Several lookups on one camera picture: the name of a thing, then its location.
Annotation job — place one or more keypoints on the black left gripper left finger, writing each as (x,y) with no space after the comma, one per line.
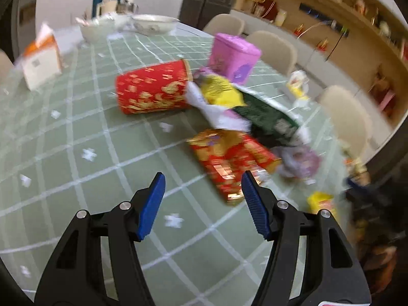
(74,275)

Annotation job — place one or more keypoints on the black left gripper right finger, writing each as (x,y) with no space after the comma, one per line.
(332,272)

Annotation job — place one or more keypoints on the green snack bag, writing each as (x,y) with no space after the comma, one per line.
(270,125)

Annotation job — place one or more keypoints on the red gold box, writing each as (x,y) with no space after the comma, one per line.
(227,155)

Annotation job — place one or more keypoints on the red gold paper cup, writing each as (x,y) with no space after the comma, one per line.
(155,88)

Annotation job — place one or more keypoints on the yellow purple snack bag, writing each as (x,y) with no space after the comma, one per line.
(216,97)

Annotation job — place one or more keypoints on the crumpled purple white wrapper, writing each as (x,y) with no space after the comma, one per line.
(299,162)

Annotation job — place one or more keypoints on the green grid tablecloth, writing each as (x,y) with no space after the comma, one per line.
(67,146)

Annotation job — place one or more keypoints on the beige chair near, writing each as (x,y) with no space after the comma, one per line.
(352,123)

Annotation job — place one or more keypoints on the beige chair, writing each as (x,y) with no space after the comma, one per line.
(275,51)
(225,23)
(352,123)

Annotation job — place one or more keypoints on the red flower gift bouquet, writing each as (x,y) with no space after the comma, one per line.
(383,93)

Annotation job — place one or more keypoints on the orange white tissue box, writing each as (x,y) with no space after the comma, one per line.
(41,59)

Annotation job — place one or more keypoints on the beige chair middle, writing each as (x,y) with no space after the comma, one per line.
(275,51)

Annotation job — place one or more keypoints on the red figurine right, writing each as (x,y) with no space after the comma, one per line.
(322,45)

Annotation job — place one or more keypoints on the red figurine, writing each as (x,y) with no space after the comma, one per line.
(322,45)
(299,30)

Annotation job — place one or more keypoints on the pink tin can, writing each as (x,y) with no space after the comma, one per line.
(233,58)

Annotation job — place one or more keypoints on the red figurine left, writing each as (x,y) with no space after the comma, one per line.
(299,30)

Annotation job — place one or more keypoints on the white bowl left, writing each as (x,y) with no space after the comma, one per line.
(97,29)

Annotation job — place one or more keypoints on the black power strip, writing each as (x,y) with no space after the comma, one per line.
(325,20)

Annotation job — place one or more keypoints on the white patterned bowl right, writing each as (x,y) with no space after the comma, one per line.
(154,24)

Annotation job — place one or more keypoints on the beige chair far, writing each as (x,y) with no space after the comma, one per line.
(225,23)

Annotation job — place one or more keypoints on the dark green thermos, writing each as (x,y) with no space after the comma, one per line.
(94,7)

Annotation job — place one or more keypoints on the wooden wall shelf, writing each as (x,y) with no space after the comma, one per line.
(358,44)

